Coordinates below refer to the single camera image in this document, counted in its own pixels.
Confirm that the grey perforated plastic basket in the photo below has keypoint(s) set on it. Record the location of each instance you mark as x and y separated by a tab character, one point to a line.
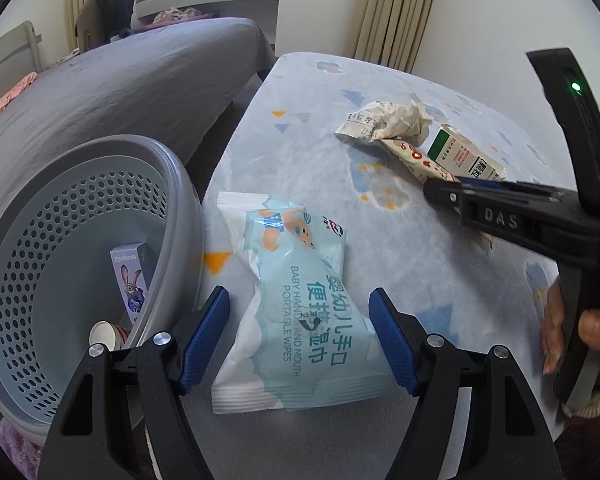
40	240

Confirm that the paper cup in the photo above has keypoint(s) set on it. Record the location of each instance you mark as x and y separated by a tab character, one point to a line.
105	335

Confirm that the beige bed headboard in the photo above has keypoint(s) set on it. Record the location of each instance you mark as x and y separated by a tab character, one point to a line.
5	60

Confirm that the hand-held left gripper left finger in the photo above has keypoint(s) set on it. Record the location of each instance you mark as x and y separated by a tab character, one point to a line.
205	340

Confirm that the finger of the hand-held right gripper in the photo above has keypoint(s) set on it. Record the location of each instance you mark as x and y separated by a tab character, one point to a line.
495	220
520	189

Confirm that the grey window sill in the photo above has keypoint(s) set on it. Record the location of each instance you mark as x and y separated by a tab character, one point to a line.
240	0

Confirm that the black garment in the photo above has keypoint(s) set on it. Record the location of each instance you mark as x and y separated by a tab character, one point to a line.
115	10

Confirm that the bed with grey sheet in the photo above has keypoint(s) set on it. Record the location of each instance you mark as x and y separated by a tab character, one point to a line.
130	85

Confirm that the beige clothes pile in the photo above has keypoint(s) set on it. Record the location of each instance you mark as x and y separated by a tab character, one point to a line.
175	14

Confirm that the crumpled white paper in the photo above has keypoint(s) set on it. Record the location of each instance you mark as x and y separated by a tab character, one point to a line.
395	120

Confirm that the purple fluffy rug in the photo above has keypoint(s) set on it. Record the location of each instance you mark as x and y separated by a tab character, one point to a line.
17	440

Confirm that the green and white carton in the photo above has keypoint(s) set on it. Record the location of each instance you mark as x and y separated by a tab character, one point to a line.
460	152

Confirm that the light blue patterned blanket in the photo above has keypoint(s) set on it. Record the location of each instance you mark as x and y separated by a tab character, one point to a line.
330	160

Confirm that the purple cardboard box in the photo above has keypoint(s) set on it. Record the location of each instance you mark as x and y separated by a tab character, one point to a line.
130	275

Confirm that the brown chair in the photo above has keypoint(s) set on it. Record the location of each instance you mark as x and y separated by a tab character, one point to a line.
87	30

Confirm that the pink basin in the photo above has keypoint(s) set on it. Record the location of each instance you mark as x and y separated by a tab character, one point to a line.
200	17

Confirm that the beige snack packet red rings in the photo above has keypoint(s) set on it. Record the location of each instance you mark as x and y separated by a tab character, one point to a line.
415	160

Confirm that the light blue wet wipes packet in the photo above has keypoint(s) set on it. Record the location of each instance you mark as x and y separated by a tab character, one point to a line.
300	300

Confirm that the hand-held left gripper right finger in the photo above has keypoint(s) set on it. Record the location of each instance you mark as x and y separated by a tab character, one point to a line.
392	340

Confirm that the pink cloth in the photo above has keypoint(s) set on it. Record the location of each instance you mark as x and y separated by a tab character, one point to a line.
7	97

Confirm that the beige curtain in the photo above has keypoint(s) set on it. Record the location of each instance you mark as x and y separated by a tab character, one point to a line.
397	10
77	0

